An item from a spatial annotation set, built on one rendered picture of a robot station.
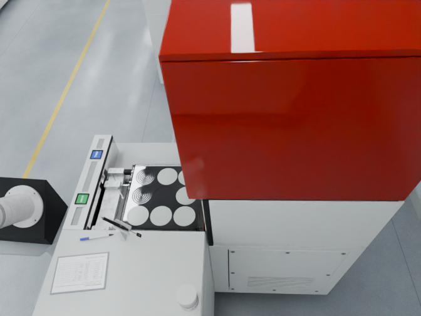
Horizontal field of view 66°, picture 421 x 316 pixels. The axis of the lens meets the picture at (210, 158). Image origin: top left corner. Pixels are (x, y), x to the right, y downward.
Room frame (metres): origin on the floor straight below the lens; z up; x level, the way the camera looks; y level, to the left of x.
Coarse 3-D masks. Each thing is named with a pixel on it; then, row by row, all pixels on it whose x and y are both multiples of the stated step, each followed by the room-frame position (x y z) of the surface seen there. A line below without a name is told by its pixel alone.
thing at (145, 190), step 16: (144, 176) 0.94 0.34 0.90; (144, 192) 0.85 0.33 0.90; (160, 192) 0.84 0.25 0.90; (176, 192) 0.83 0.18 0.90; (128, 208) 0.77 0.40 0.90; (176, 208) 0.74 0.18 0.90; (192, 208) 0.74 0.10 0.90; (128, 224) 0.68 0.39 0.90; (144, 224) 0.67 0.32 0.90; (176, 224) 0.66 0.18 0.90; (192, 224) 0.65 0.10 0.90
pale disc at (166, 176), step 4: (168, 168) 0.98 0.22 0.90; (160, 172) 0.96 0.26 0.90; (164, 172) 0.95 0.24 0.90; (168, 172) 0.95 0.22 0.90; (172, 172) 0.95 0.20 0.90; (176, 172) 0.95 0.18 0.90; (160, 176) 0.93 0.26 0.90; (164, 176) 0.93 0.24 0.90; (168, 176) 0.93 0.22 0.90; (172, 176) 0.93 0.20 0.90; (176, 176) 0.92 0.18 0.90; (160, 180) 0.91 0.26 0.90; (164, 180) 0.91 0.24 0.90; (168, 180) 0.91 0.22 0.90; (172, 180) 0.90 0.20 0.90; (164, 184) 0.88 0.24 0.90
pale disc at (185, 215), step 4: (180, 208) 0.74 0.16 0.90; (184, 208) 0.74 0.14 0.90; (188, 208) 0.74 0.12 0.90; (176, 212) 0.72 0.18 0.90; (180, 212) 0.72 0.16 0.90; (184, 212) 0.72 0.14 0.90; (188, 212) 0.72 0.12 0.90; (192, 212) 0.72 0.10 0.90; (176, 216) 0.70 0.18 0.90; (180, 216) 0.70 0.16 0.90; (184, 216) 0.70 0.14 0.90; (188, 216) 0.70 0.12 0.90; (192, 216) 0.70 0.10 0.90; (176, 220) 0.68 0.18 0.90; (180, 220) 0.68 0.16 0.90; (184, 220) 0.68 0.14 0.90; (188, 220) 0.68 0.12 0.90; (192, 220) 0.68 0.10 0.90; (180, 224) 0.66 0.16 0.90; (184, 224) 0.66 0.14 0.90; (188, 224) 0.66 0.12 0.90
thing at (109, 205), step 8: (120, 176) 0.97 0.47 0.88; (112, 192) 0.87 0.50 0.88; (104, 200) 0.83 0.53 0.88; (112, 200) 0.83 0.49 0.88; (104, 208) 0.79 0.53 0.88; (112, 208) 0.78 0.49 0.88; (104, 216) 0.74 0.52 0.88; (112, 216) 0.74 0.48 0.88; (96, 224) 0.71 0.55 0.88; (104, 224) 0.70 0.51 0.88
